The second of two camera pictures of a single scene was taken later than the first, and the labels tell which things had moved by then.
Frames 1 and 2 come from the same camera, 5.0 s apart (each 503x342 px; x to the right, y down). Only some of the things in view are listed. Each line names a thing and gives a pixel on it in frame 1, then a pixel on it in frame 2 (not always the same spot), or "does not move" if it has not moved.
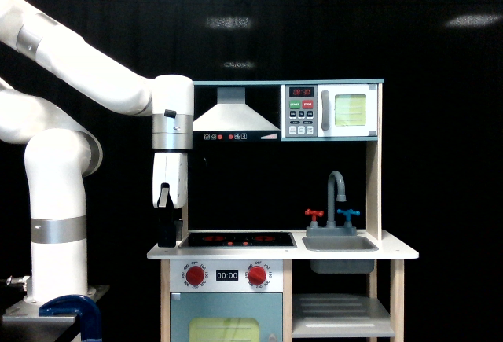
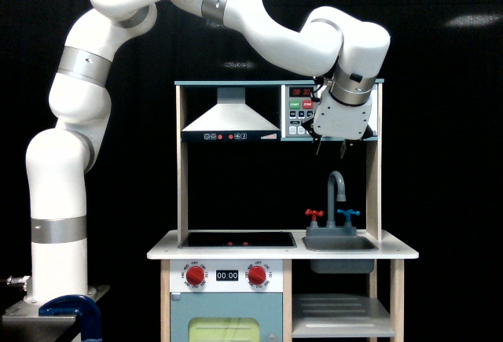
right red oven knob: x=256 y=275 does not move
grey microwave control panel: x=301 y=111 does not move
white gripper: x=170 y=168 → x=335 y=119
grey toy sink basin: x=341 y=244 does not move
